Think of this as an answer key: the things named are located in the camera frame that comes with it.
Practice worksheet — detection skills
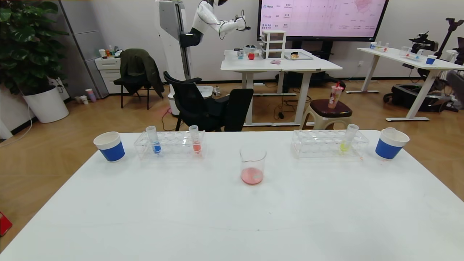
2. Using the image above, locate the black tripod stand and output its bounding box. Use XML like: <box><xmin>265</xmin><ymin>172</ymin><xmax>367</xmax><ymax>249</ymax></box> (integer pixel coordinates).
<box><xmin>435</xmin><ymin>17</ymin><xmax>464</xmax><ymax>59</ymax></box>

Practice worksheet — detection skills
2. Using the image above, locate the clear glass beaker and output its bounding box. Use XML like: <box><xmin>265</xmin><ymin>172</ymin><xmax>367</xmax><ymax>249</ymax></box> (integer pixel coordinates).
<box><xmin>240</xmin><ymin>144</ymin><xmax>268</xmax><ymax>186</ymax></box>

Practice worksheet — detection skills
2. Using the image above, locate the black office chair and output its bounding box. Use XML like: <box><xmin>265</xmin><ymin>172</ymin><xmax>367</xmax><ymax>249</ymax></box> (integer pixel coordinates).
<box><xmin>163</xmin><ymin>71</ymin><xmax>254</xmax><ymax>132</ymax></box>

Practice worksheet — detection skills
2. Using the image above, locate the blue pigment test tube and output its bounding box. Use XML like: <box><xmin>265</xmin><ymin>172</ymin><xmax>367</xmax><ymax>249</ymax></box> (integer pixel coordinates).
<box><xmin>146</xmin><ymin>125</ymin><xmax>162</xmax><ymax>155</ymax></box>

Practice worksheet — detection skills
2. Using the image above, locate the yellow pigment test tube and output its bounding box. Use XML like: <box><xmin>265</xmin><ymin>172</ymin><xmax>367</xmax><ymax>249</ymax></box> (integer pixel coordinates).
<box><xmin>340</xmin><ymin>124</ymin><xmax>359</xmax><ymax>153</ymax></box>

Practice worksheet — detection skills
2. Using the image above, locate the grey tray with food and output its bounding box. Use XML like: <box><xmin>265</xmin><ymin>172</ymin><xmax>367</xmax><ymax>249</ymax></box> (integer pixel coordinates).
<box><xmin>283</xmin><ymin>51</ymin><xmax>314</xmax><ymax>60</ymax></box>

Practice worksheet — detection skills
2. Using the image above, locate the pink drink cup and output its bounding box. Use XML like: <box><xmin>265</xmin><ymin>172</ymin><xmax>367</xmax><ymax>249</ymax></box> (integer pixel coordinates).
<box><xmin>328</xmin><ymin>82</ymin><xmax>343</xmax><ymax>109</ymax></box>

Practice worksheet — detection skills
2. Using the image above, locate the blue white paper cup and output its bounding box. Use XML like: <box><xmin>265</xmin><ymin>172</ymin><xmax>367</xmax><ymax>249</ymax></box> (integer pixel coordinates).
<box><xmin>93</xmin><ymin>131</ymin><xmax>125</xmax><ymax>162</ymax></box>
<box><xmin>375</xmin><ymin>129</ymin><xmax>410</xmax><ymax>160</ymax></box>

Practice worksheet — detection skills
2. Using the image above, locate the white drawer cabinet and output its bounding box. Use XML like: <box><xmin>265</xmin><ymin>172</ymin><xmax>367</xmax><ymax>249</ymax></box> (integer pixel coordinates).
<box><xmin>94</xmin><ymin>56</ymin><xmax>123</xmax><ymax>94</ymax></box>

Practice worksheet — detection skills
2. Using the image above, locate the brown-top plastic stool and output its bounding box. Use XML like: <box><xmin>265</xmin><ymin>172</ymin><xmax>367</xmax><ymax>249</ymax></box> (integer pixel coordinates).
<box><xmin>300</xmin><ymin>99</ymin><xmax>353</xmax><ymax>130</ymax></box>

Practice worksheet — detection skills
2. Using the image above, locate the white drawer organizer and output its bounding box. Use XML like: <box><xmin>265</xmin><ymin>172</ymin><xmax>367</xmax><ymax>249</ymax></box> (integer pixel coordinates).
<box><xmin>261</xmin><ymin>30</ymin><xmax>286</xmax><ymax>59</ymax></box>

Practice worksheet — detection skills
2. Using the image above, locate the white humanoid robot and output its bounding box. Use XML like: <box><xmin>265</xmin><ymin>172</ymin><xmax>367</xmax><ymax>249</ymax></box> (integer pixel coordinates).
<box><xmin>156</xmin><ymin>0</ymin><xmax>251</xmax><ymax>116</ymax></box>

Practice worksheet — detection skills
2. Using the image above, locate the clear acrylic test tube rack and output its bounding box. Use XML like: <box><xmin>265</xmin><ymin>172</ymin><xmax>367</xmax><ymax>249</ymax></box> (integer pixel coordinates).
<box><xmin>292</xmin><ymin>129</ymin><xmax>369</xmax><ymax>158</ymax></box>
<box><xmin>134</xmin><ymin>130</ymin><xmax>206</xmax><ymax>160</ymax></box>

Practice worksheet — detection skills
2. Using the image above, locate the red box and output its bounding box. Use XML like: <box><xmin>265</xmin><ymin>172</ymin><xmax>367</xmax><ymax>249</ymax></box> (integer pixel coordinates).
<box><xmin>0</xmin><ymin>211</ymin><xmax>13</xmax><ymax>236</ymax></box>

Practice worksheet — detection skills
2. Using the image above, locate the black four-leg chair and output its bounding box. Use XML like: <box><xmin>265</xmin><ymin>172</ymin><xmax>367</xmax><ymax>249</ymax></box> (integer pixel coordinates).
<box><xmin>113</xmin><ymin>77</ymin><xmax>152</xmax><ymax>109</ymax></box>

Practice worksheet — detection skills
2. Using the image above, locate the large black-framed display screen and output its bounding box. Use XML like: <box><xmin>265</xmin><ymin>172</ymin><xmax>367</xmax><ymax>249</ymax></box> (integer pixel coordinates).
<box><xmin>257</xmin><ymin>0</ymin><xmax>389</xmax><ymax>41</ymax></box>

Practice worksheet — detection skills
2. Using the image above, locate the white double desk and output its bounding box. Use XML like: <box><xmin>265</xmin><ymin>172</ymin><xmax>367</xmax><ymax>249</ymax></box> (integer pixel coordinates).
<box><xmin>220</xmin><ymin>49</ymin><xmax>343</xmax><ymax>127</ymax></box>

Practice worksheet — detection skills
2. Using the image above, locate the green plant in white pot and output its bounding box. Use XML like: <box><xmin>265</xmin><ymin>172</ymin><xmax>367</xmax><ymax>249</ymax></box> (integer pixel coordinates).
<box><xmin>0</xmin><ymin>0</ymin><xmax>69</xmax><ymax>123</ymax></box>

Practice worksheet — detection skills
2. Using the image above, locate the white single desk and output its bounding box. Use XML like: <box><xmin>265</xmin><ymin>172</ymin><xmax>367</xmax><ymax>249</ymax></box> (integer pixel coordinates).
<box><xmin>346</xmin><ymin>47</ymin><xmax>464</xmax><ymax>122</ymax></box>

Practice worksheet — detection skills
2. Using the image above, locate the dark green jacket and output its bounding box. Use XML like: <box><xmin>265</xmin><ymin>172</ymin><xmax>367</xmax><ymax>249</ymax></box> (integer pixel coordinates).
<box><xmin>120</xmin><ymin>48</ymin><xmax>164</xmax><ymax>98</ymax></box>

